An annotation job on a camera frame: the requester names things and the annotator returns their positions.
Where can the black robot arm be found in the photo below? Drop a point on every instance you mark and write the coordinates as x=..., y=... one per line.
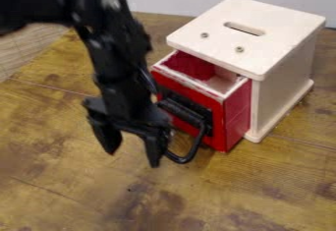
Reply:
x=104, y=19

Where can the white wooden box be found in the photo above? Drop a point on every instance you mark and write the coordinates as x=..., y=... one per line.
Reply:
x=263, y=42

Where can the red drawer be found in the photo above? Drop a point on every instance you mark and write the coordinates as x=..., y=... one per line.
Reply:
x=211, y=91

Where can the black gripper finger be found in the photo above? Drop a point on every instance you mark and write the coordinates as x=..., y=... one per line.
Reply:
x=107, y=133
x=156, y=142

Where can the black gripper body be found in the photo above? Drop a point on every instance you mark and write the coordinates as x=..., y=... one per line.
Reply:
x=123, y=109

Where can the black metal drawer handle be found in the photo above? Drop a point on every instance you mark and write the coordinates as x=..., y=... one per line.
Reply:
x=193, y=114

